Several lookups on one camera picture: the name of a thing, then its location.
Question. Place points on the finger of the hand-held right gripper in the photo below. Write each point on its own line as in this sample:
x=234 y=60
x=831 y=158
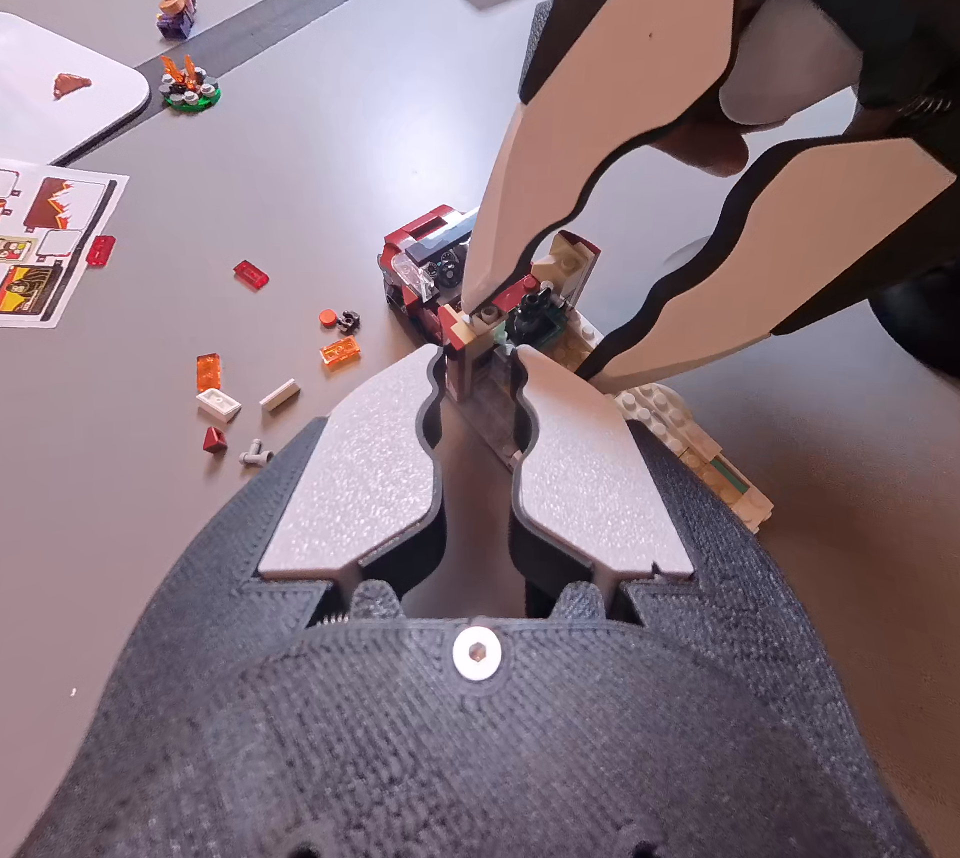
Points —
x=810 y=235
x=622 y=48

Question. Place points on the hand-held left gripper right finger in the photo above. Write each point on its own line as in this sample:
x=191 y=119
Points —
x=600 y=498

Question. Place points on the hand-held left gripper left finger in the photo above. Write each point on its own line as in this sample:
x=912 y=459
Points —
x=352 y=490

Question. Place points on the small black angled brick piece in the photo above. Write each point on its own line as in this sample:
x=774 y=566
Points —
x=526 y=327

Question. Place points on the small black knobby brick piece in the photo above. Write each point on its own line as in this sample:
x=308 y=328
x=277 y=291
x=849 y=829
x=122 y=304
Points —
x=349 y=322
x=535 y=299

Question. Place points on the light grey plate brick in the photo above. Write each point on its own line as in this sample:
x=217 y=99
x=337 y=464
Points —
x=489 y=314

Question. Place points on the tan white red brick vehicle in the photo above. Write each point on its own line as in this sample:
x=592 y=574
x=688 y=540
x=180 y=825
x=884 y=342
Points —
x=420 y=258

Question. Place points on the grey desk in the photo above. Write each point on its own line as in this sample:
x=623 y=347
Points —
x=300 y=160

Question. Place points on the person's right hand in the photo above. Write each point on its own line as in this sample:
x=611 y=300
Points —
x=712 y=149

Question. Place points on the light grey tap brick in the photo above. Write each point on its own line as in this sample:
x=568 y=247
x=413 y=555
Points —
x=256 y=454

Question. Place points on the transparent orange tile brick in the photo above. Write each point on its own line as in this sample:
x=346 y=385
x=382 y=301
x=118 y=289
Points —
x=208 y=373
x=340 y=353

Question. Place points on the white tile brick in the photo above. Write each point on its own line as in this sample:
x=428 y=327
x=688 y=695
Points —
x=219 y=406

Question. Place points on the transparent red tile brick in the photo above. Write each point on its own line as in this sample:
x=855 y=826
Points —
x=251 y=275

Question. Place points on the printed sticker sheet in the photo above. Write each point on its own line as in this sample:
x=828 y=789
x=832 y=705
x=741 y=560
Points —
x=45 y=235

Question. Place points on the brick campfire build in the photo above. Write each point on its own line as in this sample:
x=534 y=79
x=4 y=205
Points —
x=191 y=93

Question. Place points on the purple brick minifigure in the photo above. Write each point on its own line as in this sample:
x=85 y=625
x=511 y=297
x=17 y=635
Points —
x=178 y=10

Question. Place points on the white booklet stand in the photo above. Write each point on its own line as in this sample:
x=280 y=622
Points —
x=45 y=108

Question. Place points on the small brown brick piece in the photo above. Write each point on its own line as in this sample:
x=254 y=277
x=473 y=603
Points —
x=71 y=85

